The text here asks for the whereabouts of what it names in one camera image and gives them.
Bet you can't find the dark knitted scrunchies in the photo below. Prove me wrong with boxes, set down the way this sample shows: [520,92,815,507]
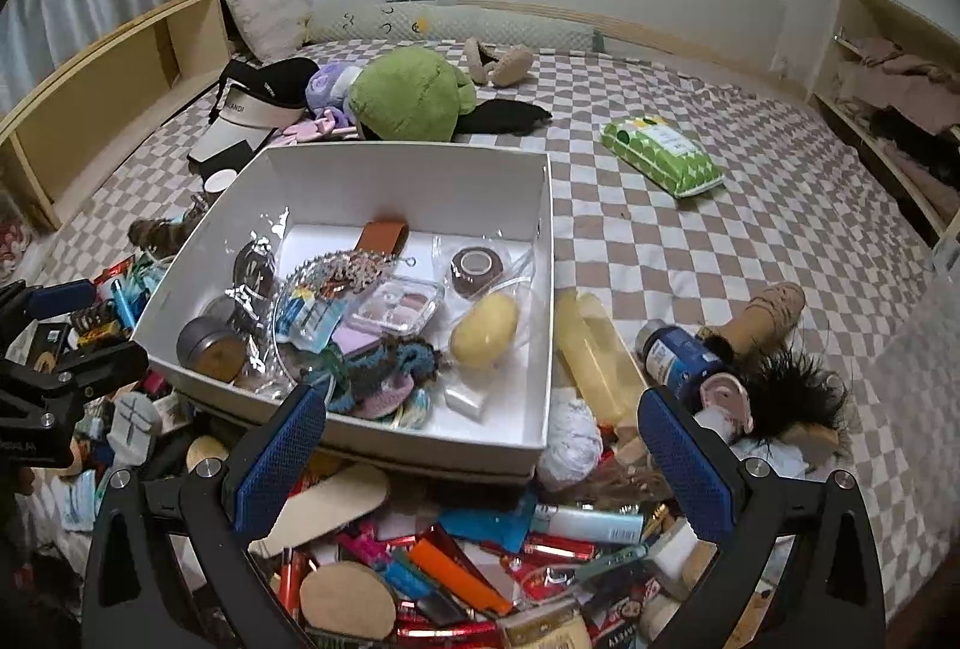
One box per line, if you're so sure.
[322,337,443,429]

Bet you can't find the wooden clothes shelf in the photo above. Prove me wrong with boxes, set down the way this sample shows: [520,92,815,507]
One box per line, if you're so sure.
[806,0,960,249]

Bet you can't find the pink makeup palette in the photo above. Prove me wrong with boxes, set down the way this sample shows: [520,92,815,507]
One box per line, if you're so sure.
[346,276,445,339]

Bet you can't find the white crumpled ball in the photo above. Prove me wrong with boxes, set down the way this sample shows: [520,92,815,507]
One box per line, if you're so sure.
[536,397,605,492]

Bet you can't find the black cloth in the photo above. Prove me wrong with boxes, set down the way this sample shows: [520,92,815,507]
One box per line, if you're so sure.
[457,97,554,136]

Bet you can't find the pile of small sundries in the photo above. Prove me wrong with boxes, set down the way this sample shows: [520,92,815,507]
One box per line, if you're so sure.
[60,251,721,649]

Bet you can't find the red patterned picture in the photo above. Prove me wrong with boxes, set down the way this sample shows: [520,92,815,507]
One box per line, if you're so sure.
[0,217,31,282]

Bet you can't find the black-haired doll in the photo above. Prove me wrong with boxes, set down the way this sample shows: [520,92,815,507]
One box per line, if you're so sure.
[694,349,852,470]

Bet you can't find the cream card packet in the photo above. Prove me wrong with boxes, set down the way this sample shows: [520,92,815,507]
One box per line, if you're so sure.
[504,610,593,649]

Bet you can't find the tan boot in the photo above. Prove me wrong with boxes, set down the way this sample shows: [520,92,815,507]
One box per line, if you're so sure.
[724,281,807,354]

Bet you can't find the round cork disc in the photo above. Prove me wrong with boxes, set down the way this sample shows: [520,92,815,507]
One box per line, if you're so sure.
[298,560,397,639]

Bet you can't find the pink gloves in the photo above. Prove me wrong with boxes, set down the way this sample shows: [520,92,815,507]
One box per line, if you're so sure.
[283,116,353,141]

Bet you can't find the beige plush toy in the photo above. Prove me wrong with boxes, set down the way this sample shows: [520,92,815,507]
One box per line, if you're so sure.
[461,37,535,89]

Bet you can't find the blue packet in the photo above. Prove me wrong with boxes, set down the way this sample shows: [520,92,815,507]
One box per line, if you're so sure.
[439,510,537,556]

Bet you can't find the green wet wipes pack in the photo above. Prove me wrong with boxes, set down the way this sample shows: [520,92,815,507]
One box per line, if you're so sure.
[598,115,727,200]

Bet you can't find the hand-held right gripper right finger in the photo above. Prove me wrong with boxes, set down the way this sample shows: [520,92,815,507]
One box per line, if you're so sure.
[636,386,887,649]

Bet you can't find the white eraser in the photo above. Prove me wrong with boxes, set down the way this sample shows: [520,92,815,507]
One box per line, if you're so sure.
[446,386,487,421]

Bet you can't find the long pale bolster pillow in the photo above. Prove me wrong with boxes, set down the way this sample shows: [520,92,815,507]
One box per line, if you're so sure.
[306,2,607,53]

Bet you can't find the yellow egg-shaped sponge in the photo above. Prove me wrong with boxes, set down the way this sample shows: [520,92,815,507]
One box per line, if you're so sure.
[448,292,520,370]

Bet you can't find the blue bottle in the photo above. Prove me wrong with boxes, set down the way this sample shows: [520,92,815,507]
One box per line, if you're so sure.
[636,319,732,406]

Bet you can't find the yellow translucent bottle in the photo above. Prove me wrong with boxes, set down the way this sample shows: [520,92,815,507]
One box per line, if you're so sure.
[553,289,647,429]

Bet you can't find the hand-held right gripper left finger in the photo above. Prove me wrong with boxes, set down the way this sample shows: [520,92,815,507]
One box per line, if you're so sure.
[81,382,329,649]

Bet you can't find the white lighter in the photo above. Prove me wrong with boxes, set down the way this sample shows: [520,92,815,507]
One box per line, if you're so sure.
[534,505,644,545]

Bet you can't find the orange lighter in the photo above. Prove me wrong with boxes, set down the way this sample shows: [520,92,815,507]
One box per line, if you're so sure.
[409,539,511,616]

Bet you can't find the brown tape roll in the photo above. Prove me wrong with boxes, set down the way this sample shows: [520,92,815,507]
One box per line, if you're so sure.
[450,246,505,301]

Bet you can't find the green plush toy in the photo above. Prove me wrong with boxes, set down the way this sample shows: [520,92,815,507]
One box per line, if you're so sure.
[349,47,477,143]

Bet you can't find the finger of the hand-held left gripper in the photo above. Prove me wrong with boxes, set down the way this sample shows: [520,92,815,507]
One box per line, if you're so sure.
[45,343,149,399]
[0,278,98,341]

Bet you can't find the brown furry toy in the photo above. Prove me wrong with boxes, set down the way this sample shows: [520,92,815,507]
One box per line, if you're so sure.
[127,217,192,260]

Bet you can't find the brown leather strap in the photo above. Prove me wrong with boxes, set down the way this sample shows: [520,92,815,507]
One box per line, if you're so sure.
[354,221,412,260]

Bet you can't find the black and white visor cap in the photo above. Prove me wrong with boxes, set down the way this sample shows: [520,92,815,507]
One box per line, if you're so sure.
[186,58,322,166]

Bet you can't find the white pillow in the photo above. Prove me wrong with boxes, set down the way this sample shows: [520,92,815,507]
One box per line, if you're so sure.
[221,0,314,61]

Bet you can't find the round grey tin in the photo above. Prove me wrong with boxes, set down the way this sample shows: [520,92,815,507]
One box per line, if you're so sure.
[176,316,248,384]

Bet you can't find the pile of pink clothes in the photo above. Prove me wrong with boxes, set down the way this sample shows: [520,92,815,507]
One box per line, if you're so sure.
[836,34,960,136]

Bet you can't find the wooden bedside shelf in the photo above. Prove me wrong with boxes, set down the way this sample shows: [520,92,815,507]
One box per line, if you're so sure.
[0,0,237,230]

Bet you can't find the grey pouch with cross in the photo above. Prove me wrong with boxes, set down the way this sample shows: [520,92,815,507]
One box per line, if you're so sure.
[109,391,162,462]

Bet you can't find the white cardboard box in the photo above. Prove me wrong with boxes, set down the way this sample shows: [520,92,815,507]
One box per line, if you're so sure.
[146,140,556,486]

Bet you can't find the purple plush toy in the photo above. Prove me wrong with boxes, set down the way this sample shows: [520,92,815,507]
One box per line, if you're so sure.
[304,64,368,128]

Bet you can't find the light wooden oval board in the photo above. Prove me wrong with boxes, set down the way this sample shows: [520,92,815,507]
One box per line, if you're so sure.
[247,461,391,556]

